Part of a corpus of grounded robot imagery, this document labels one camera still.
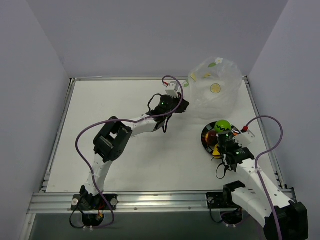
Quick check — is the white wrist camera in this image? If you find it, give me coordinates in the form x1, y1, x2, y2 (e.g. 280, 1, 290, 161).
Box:
165, 82, 179, 98
233, 130, 255, 148

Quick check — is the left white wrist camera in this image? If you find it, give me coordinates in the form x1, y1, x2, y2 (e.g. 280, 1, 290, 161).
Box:
165, 82, 179, 98

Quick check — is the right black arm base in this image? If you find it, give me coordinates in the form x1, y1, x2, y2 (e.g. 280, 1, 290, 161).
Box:
206, 191, 244, 228

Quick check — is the aluminium front rail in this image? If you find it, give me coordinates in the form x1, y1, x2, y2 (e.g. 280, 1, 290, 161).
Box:
27, 190, 223, 214

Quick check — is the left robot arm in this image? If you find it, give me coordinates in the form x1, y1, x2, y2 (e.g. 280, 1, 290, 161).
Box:
80, 93, 190, 202

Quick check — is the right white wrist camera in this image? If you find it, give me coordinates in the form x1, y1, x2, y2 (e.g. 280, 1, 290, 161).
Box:
233, 130, 255, 148

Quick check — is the yellow fake lemon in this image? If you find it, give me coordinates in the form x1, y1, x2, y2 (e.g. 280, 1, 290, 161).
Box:
212, 144, 221, 159

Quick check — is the round dark rimmed plate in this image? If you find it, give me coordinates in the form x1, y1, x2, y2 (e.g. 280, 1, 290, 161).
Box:
201, 120, 240, 159

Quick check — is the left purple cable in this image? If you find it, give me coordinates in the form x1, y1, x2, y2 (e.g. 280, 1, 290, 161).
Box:
75, 75, 185, 230

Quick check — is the red fake apple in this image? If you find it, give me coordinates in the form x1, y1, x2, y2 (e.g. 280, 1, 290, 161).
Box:
205, 130, 217, 146

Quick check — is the clear plastic bag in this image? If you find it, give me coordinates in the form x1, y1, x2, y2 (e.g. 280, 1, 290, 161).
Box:
182, 56, 243, 119

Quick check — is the green fake melon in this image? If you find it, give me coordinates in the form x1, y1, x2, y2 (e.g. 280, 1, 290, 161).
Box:
214, 119, 232, 133

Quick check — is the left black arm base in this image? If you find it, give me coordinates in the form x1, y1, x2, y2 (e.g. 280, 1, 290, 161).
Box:
69, 193, 118, 229

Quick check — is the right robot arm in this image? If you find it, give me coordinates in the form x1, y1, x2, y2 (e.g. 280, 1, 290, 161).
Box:
217, 130, 309, 240

